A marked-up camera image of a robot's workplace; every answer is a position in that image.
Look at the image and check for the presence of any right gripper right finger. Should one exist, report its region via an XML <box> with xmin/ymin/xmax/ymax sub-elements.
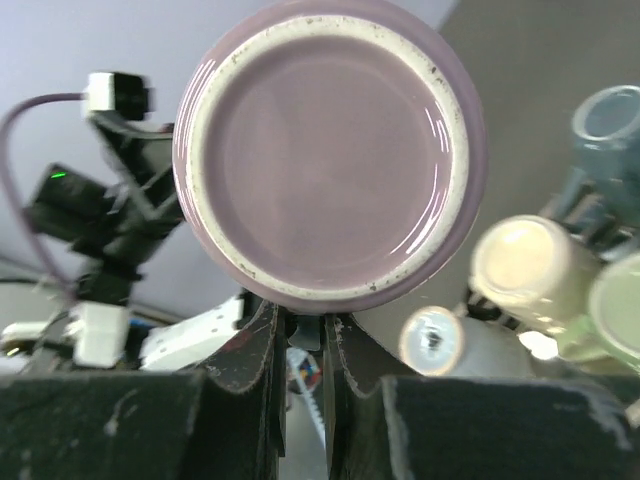
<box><xmin>323</xmin><ymin>315</ymin><xmax>639</xmax><ymax>479</ymax></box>

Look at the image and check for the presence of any light blue white mug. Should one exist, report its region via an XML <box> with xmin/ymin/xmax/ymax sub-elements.
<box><xmin>398</xmin><ymin>306</ymin><xmax>534</xmax><ymax>379</ymax></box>

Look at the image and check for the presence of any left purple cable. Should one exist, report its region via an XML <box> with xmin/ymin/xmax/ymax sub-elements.
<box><xmin>0</xmin><ymin>92</ymin><xmax>86</xmax><ymax>301</ymax></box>

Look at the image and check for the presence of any green mug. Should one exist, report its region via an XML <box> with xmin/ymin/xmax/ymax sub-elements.
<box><xmin>556</xmin><ymin>253</ymin><xmax>639</xmax><ymax>371</ymax></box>

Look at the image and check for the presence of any purple mug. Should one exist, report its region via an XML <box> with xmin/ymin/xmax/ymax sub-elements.
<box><xmin>173</xmin><ymin>1</ymin><xmax>488</xmax><ymax>313</ymax></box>

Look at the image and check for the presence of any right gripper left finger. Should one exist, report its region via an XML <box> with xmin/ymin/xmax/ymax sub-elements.
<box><xmin>1</xmin><ymin>303</ymin><xmax>285</xmax><ymax>479</ymax></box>

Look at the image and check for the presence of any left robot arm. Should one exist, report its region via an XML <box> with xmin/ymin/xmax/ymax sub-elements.
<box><xmin>3</xmin><ymin>122</ymin><xmax>255</xmax><ymax>373</ymax></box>

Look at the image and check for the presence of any grey blue mug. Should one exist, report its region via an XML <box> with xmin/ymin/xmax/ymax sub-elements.
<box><xmin>550</xmin><ymin>85</ymin><xmax>639</xmax><ymax>244</ymax></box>

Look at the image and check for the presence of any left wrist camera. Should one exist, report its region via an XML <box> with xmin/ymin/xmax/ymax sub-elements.
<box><xmin>82</xmin><ymin>71</ymin><xmax>154</xmax><ymax>121</ymax></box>

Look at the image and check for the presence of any cream mug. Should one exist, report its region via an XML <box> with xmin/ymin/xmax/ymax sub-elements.
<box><xmin>470</xmin><ymin>215</ymin><xmax>601</xmax><ymax>336</ymax></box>

